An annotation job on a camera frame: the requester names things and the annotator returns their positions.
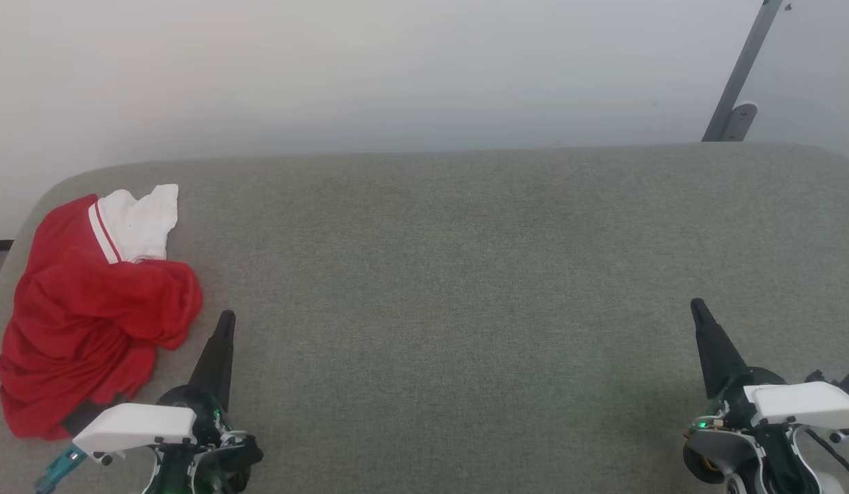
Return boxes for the red and white sports shorts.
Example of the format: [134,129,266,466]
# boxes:
[0,183,204,441]

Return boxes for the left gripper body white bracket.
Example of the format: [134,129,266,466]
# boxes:
[73,384,264,494]

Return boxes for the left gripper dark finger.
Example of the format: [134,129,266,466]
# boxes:
[187,310,237,412]

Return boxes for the grey fabric sofa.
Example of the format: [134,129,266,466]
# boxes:
[0,141,849,494]

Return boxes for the left camera cable teal plug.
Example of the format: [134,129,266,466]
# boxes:
[34,444,91,494]

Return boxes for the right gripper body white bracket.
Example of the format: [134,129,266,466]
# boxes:
[699,367,849,443]

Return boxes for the grey metal bracket pole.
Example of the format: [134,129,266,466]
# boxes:
[701,0,785,143]

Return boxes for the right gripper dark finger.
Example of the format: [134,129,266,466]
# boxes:
[690,298,750,400]

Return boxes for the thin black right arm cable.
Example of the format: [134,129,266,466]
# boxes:
[805,425,849,484]

